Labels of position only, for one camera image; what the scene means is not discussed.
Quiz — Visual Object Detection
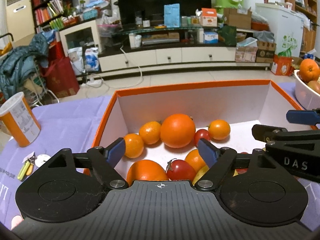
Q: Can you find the white colander bowl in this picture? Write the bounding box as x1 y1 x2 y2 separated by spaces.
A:
293 69 320 110

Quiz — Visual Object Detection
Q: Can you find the orange white carton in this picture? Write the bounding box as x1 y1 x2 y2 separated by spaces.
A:
200 8 217 27

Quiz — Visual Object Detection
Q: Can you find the blue paper bag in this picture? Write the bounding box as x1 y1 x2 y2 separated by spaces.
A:
164 3 180 28

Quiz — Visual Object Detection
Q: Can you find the white freezer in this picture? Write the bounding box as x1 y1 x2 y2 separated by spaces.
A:
255 3 305 57

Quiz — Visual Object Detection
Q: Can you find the kiwi in bowl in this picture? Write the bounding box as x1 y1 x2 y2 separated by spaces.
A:
308 80 320 94

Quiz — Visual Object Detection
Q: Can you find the small orange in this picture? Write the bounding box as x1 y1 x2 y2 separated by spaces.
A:
139 121 161 145
208 119 231 140
124 133 144 159

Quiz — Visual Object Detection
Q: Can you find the red tomato front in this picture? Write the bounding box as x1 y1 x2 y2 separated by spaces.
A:
166 159 196 181

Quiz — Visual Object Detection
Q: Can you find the orange white canister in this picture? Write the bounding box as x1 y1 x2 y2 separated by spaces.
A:
1 92 41 147

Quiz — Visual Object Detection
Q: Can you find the white TV cabinet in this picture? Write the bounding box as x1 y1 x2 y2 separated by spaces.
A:
98 45 237 73

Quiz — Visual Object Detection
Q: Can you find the blue jacket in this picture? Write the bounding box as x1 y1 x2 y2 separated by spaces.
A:
1 33 49 100

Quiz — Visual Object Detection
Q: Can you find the brown cardboard box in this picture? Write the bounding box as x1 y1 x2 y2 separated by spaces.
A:
223 8 252 29

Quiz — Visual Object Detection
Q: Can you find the white air conditioner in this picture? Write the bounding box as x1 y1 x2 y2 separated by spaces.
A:
5 0 35 46

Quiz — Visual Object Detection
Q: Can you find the white glass side cabinet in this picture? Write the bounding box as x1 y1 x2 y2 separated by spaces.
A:
59 18 102 56

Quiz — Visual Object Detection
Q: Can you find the large orange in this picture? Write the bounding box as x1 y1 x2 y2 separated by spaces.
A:
160 114 196 148

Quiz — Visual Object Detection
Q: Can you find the orange cardboard box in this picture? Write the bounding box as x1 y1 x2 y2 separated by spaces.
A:
83 79 318 185

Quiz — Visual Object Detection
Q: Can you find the orange atop bowl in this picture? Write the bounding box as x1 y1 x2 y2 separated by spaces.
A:
299 59 319 83

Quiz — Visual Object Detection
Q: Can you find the bookshelf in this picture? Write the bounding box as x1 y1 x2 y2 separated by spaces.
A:
31 0 73 33

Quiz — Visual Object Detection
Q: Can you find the white round disc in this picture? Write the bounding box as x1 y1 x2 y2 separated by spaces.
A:
34 154 51 168

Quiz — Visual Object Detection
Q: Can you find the red gift bag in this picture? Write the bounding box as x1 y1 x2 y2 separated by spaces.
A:
40 41 80 98

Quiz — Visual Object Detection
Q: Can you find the red cherry tomato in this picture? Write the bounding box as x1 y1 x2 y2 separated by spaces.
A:
194 129 210 147

